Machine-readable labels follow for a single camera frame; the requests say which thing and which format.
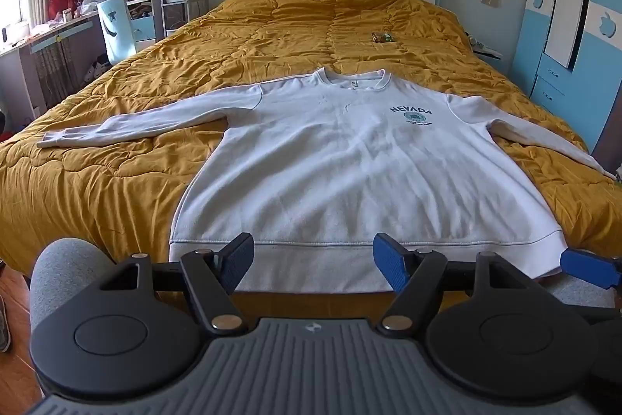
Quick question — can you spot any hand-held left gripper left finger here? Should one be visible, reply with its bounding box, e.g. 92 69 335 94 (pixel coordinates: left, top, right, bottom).
100 233 256 334

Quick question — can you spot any person's grey trouser leg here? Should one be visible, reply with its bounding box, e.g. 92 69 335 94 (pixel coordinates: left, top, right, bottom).
29 238 116 340

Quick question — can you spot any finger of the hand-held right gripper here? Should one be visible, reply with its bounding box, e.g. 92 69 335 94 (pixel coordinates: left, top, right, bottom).
560 248 622 290

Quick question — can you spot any white sweatshirt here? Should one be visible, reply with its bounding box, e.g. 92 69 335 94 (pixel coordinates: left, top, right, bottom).
36 67 618 294

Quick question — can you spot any white sneaker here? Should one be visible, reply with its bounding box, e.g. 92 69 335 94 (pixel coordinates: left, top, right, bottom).
82 59 108 83

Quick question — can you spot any blue and white wardrobe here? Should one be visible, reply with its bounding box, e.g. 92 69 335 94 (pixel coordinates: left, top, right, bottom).
510 0 622 153

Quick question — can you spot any cluttered bedside table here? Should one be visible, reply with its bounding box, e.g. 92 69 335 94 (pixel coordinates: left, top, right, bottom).
464 31 502 60

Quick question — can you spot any grey trolley rack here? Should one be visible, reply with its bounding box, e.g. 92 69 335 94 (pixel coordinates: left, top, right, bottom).
160 0 211 39

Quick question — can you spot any light blue chair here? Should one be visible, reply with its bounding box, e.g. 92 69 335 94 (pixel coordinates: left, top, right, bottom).
97 0 139 66

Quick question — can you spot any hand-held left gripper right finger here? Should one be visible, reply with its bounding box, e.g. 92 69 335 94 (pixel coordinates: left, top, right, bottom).
373 233 535 332

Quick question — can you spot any mustard yellow quilt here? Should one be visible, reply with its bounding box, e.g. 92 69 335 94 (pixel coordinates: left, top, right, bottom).
0 0 622 296

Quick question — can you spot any grey shoe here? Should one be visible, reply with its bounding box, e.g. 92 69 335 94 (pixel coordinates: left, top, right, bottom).
0 296 12 354

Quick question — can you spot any white and blue desk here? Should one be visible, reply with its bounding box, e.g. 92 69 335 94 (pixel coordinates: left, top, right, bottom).
0 0 163 114

